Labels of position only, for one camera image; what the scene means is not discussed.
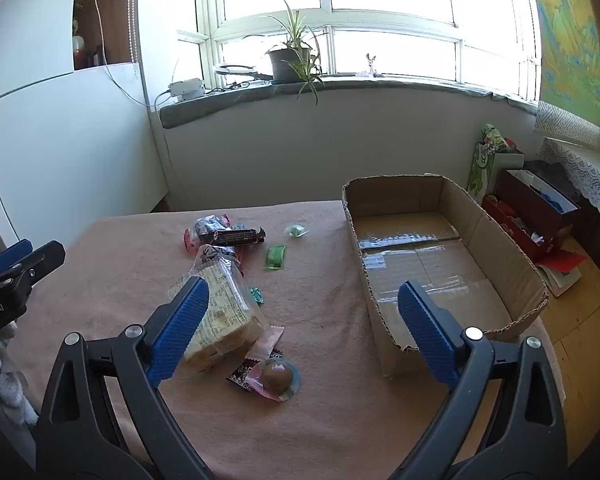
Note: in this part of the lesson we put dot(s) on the cardboard box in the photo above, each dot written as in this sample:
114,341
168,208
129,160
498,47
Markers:
430,260

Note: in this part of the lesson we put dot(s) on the potted spider plant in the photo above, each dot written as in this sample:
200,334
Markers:
287,62

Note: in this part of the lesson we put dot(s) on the small teal candy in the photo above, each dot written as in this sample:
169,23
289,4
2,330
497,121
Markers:
256,295

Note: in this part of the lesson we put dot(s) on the clear sliced bread packet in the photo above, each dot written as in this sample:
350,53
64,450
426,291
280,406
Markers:
227,310

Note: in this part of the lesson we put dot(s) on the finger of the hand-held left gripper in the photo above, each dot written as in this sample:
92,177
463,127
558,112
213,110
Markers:
10,256
42,260

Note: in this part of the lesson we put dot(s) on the white window frame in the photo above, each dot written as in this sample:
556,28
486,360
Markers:
390,25

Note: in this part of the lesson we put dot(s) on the person's left hand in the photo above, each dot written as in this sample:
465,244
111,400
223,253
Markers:
10,390

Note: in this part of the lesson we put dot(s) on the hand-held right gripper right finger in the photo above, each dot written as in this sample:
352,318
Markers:
427,335

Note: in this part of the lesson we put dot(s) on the landscape wall scroll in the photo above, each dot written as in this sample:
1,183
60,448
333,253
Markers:
570,45

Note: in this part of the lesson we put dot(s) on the open beige book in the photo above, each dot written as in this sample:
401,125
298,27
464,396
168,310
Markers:
565,280

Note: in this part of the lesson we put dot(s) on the white cabinet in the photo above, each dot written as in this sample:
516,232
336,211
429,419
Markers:
55,150

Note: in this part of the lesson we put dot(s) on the white lace cloth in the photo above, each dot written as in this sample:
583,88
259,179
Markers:
580,170

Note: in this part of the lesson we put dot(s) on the green snack packet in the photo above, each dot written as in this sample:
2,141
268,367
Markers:
275,256

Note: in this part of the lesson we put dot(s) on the round pastry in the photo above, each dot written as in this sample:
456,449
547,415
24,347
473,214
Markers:
277,374

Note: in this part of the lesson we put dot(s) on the green gift bag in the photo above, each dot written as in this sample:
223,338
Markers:
477,170

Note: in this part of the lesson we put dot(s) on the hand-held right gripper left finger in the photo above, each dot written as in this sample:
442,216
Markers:
180,330

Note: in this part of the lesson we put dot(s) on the red booklet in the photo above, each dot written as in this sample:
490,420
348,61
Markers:
562,261

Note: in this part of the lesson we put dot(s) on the wooden shelf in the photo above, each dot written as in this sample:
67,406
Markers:
115,15

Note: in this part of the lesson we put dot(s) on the dark cloth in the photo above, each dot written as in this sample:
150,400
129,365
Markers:
550,175

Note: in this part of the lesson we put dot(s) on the pink snack packet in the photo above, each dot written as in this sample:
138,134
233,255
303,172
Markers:
270,340

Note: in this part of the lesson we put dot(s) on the dark red box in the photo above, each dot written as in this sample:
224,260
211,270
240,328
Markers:
525,205

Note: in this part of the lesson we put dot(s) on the clear dark cake packet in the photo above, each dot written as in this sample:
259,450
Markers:
207,225
215,256

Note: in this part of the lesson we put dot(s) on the small green candy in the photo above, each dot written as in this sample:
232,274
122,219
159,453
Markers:
296,230

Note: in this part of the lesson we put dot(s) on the brown chocolate bar white print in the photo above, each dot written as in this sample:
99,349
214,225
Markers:
237,236

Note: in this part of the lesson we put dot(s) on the white power box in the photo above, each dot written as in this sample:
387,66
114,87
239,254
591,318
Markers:
185,89

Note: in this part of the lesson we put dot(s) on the small animal figurine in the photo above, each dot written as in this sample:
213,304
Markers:
370,65

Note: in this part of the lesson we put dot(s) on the black patterned snack packet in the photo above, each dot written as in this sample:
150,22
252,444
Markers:
237,375

